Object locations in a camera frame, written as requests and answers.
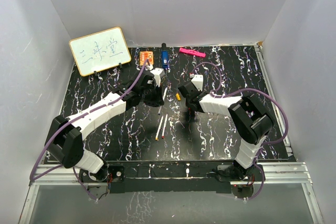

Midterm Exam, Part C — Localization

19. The pink plastic clip bar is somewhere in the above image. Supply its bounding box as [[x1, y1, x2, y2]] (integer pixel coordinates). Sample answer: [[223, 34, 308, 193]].
[[179, 48, 206, 58]]

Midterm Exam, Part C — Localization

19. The orange mini notebook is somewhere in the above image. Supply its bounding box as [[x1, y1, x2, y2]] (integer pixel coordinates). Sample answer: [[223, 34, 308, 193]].
[[139, 51, 154, 66]]

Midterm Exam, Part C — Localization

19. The small whiteboard with wooden frame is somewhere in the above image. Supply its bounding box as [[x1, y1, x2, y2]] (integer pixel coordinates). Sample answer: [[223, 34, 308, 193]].
[[69, 27, 131, 77]]

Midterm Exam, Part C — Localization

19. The aluminium frame rail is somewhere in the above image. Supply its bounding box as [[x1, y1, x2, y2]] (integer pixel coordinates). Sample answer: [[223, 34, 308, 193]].
[[19, 161, 323, 223]]

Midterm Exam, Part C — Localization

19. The yellow pen cap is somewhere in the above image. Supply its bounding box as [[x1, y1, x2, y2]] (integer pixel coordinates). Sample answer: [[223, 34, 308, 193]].
[[175, 93, 181, 101]]

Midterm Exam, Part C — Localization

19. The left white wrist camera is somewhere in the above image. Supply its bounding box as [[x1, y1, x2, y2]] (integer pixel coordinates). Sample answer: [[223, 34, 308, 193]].
[[150, 68, 165, 87]]

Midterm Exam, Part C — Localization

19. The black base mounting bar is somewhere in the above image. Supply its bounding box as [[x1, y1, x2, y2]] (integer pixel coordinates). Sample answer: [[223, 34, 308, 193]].
[[79, 160, 263, 194]]

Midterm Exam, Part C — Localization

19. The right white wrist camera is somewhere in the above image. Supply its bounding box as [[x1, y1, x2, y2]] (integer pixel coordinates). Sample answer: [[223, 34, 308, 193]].
[[190, 73, 203, 91]]

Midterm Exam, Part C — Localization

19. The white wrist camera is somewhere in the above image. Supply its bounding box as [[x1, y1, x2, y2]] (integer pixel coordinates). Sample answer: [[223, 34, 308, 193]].
[[190, 73, 203, 91], [150, 68, 165, 87]]

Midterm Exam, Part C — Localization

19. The white pen yellow tip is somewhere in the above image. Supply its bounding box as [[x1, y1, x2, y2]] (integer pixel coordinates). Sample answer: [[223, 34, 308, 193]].
[[155, 116, 163, 141]]

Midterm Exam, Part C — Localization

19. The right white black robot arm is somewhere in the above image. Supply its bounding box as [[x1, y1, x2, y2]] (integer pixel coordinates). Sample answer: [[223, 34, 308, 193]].
[[178, 82, 275, 180]]

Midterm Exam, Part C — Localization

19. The white pen red tip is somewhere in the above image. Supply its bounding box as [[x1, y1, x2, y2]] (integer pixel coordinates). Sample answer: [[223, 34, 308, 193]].
[[161, 114, 168, 139]]

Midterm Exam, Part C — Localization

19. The white pen blue tip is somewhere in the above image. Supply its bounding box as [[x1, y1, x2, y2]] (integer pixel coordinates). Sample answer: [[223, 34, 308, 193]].
[[158, 87, 167, 115]]

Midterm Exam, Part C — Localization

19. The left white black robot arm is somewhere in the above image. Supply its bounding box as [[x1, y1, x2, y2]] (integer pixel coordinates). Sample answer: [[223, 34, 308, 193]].
[[46, 68, 165, 182]]

